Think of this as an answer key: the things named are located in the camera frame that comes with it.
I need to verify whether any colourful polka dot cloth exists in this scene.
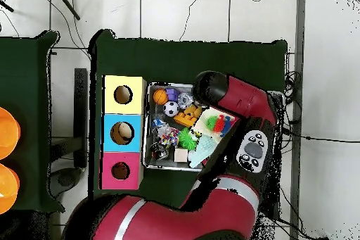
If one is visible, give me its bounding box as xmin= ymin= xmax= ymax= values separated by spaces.
xmin=151 ymin=124 xmax=181 ymax=150

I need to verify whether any cream yellow cloth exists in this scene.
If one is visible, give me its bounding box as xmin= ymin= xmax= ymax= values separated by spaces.
xmin=193 ymin=106 xmax=240 ymax=139

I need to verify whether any orange basketball toy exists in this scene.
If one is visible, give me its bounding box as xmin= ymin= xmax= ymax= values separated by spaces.
xmin=153 ymin=88 xmax=169 ymax=106

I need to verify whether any mint green waffle cloth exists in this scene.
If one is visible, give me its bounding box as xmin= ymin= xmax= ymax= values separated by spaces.
xmin=188 ymin=134 xmax=220 ymax=169

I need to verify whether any wooden box with three holes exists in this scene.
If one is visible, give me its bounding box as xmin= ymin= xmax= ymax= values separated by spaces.
xmin=100 ymin=74 xmax=148 ymax=191

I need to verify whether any clear mesh bin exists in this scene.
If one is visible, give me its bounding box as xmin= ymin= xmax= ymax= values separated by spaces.
xmin=143 ymin=84 xmax=284 ymax=172

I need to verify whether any orange plastic toy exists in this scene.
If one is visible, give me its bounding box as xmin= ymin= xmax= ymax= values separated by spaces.
xmin=174 ymin=103 xmax=203 ymax=128

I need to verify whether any black and white soccer ball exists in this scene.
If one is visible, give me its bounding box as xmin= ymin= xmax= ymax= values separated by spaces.
xmin=163 ymin=101 xmax=180 ymax=118

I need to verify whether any small green spiky ball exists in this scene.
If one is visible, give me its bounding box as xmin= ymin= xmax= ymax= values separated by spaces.
xmin=177 ymin=127 xmax=198 ymax=151

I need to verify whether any plain wooden block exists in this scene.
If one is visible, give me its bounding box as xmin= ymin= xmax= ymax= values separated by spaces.
xmin=174 ymin=148 xmax=189 ymax=163

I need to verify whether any multicolour spiky caterpillar toy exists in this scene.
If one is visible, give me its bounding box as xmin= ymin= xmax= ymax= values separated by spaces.
xmin=205 ymin=114 xmax=234 ymax=137

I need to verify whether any dark green table cloth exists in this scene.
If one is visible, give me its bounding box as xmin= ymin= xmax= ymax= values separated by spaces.
xmin=89 ymin=28 xmax=289 ymax=218

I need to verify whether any black upright panel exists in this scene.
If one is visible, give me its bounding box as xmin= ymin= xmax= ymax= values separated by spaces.
xmin=74 ymin=68 xmax=89 ymax=169

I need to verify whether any grey floor stand base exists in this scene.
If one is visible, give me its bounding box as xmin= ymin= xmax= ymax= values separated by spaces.
xmin=49 ymin=137 xmax=84 ymax=198

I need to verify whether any dark green covered side table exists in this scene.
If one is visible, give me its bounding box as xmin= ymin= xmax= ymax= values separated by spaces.
xmin=0 ymin=30 xmax=60 ymax=213

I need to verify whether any black rod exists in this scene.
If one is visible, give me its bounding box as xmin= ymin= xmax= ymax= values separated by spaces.
xmin=53 ymin=0 xmax=82 ymax=21
xmin=0 ymin=0 xmax=15 ymax=13

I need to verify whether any orange round bowl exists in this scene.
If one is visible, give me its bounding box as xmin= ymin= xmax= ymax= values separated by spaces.
xmin=0 ymin=107 xmax=22 ymax=160
xmin=0 ymin=163 xmax=20 ymax=215

